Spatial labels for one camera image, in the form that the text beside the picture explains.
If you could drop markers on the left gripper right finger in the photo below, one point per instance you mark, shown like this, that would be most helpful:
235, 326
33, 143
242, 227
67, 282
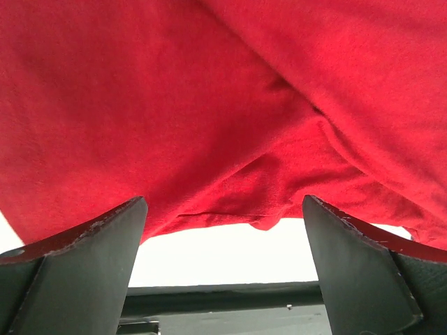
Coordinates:
373, 281

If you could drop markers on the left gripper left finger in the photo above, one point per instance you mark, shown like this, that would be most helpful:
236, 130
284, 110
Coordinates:
74, 282

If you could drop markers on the red t shirt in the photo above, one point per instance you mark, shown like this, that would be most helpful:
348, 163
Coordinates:
222, 112

